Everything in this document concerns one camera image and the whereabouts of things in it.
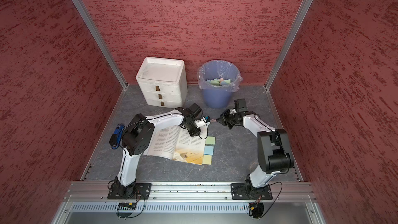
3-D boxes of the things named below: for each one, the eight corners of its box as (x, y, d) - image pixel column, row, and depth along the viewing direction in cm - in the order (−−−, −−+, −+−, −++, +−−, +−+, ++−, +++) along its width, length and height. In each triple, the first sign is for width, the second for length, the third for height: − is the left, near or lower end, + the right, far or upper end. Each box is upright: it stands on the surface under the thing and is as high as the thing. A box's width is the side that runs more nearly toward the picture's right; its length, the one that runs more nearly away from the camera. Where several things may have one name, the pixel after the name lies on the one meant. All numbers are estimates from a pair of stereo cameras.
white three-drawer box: (146, 109, 108) (133, 82, 88) (153, 84, 124) (143, 57, 103) (185, 109, 108) (181, 82, 88) (187, 84, 124) (184, 57, 104)
